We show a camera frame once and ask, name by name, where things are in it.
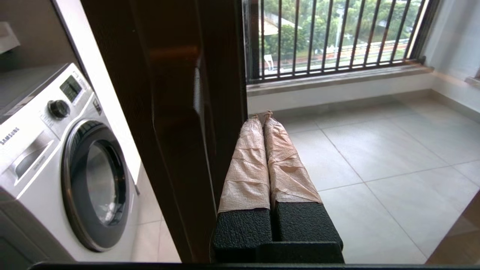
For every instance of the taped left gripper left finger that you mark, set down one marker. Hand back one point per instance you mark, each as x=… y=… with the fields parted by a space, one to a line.
x=245 y=187

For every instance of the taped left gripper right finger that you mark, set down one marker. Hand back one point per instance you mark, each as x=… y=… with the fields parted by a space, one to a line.
x=292 y=187

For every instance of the black window frame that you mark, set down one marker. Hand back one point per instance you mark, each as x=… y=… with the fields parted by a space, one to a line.
x=253 y=37

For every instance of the black metal balcony railing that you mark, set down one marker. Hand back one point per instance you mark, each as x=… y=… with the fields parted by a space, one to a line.
x=422 y=33

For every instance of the dark brown glass sliding door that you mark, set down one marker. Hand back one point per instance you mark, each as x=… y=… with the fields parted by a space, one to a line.
x=225 y=56

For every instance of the white front-load washing machine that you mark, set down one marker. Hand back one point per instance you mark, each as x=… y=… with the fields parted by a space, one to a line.
x=37 y=168

